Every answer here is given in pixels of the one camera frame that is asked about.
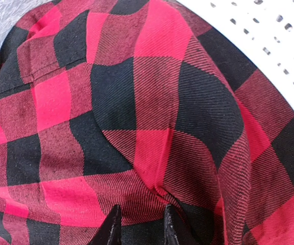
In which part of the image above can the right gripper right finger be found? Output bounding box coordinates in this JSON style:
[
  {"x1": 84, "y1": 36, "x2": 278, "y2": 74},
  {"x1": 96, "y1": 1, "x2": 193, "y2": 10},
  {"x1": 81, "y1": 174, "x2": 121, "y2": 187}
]
[{"x1": 164, "y1": 205, "x2": 198, "y2": 245}]

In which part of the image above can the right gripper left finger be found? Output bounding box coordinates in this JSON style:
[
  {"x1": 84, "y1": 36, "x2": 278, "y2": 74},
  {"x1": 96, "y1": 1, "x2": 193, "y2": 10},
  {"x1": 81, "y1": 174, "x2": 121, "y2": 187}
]
[{"x1": 88, "y1": 205, "x2": 122, "y2": 245}]

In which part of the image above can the red black plaid shirt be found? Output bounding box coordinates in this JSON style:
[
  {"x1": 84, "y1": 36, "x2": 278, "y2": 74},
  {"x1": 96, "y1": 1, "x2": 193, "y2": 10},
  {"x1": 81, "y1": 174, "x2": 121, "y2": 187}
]
[{"x1": 0, "y1": 1, "x2": 294, "y2": 244}]

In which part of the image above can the white plastic mesh basket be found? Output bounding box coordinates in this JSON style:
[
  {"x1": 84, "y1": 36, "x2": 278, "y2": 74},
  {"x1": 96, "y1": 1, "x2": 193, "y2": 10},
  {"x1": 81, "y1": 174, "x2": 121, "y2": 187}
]
[{"x1": 180, "y1": 0, "x2": 294, "y2": 110}]

